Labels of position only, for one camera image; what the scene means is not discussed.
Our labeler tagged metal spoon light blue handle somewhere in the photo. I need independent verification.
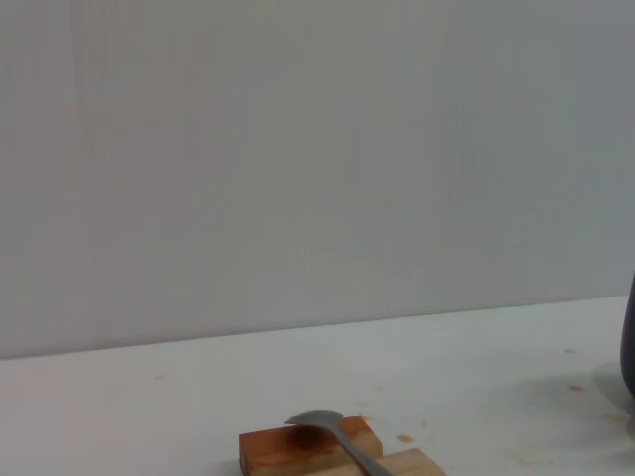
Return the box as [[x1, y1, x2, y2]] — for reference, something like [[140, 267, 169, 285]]
[[283, 409, 398, 476]]

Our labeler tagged dark grey ceramic mug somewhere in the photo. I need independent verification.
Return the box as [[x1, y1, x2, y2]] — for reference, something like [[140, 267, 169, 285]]
[[619, 270, 635, 401]]

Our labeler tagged reddish brown wooden block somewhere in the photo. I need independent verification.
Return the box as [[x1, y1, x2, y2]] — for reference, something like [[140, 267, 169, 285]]
[[238, 415, 385, 476]]

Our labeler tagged light tan wooden block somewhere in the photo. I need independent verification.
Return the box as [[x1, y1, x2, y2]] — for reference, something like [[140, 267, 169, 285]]
[[369, 448, 447, 476]]

